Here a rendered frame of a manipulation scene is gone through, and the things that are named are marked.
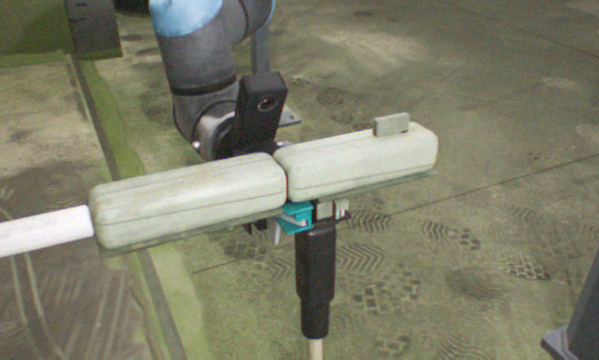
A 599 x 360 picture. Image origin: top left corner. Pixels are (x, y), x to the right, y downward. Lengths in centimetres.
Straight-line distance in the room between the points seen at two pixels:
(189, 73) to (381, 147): 30
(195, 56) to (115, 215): 32
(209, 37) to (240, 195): 30
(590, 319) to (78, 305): 90
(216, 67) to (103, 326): 56
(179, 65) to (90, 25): 173
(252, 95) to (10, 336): 72
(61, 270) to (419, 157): 87
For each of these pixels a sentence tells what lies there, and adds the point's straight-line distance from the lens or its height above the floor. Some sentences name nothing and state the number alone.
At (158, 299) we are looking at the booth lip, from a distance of 109.
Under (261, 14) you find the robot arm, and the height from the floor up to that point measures 57.
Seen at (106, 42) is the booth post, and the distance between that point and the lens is 244.
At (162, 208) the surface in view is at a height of 55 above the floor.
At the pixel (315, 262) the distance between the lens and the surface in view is 51.
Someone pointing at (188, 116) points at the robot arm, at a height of 48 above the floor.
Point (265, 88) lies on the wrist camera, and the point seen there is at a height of 58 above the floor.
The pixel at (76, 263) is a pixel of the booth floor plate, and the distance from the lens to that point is 122.
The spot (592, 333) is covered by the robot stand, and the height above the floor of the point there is 10.
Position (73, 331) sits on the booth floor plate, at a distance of 108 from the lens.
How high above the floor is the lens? 79
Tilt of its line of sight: 32 degrees down
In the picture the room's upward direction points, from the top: straight up
